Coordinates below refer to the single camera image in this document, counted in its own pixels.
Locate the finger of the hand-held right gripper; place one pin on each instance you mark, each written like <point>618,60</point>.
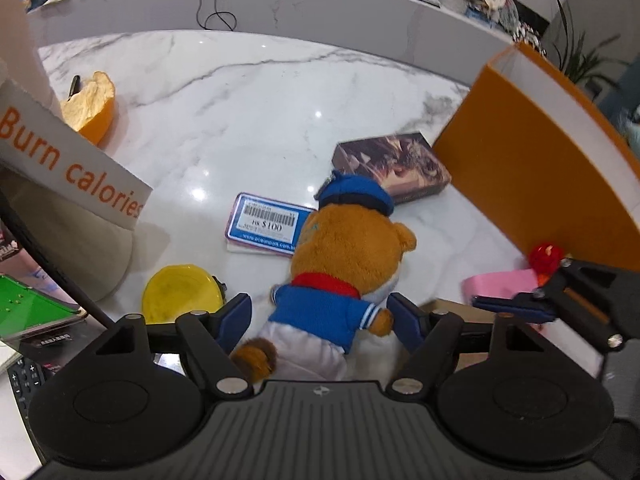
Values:
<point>510,307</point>

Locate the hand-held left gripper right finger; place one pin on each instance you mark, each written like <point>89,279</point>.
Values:
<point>407,317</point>

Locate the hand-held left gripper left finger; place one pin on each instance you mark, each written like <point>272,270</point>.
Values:
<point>235,320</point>

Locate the pink snap wallet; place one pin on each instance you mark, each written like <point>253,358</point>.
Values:
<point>495,282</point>

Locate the yellow tape measure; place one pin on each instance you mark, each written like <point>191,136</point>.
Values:
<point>180,292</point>

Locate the brown sailor bear plush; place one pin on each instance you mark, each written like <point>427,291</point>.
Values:
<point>340,260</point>

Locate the orange storage box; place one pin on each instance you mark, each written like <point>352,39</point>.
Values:
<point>530,160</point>

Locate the white floral cloth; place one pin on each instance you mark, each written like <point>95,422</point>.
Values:
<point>575,355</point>

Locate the blue white price tag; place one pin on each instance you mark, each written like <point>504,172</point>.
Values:
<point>265,225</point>

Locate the dark printed card box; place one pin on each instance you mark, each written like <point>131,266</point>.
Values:
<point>390,165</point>

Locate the black tablet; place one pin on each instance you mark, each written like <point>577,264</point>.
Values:
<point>25,305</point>

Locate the black remote control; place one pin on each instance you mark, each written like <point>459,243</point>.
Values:
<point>30,377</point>

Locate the orange peel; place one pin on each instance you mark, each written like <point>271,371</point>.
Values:
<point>90,105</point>

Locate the green potted plant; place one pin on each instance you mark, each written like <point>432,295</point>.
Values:
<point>580,55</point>

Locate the black white checkered toy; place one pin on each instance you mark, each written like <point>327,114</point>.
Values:
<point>526,32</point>

